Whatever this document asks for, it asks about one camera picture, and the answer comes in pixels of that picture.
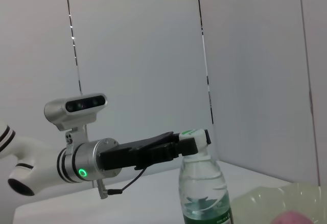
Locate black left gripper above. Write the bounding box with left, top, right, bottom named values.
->
left=99, top=129, right=212, bottom=171

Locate clear water bottle green label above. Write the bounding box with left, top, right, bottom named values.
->
left=178, top=129, right=235, bottom=224

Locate pink peach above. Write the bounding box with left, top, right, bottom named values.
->
left=270, top=210, right=318, bottom=224

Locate translucent green fruit bowl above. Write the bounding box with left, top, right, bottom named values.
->
left=229, top=183, right=327, bottom=224

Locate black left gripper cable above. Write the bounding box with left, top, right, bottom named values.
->
left=107, top=167, right=147, bottom=195

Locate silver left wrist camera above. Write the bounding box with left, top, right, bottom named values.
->
left=43, top=93, right=108, bottom=156

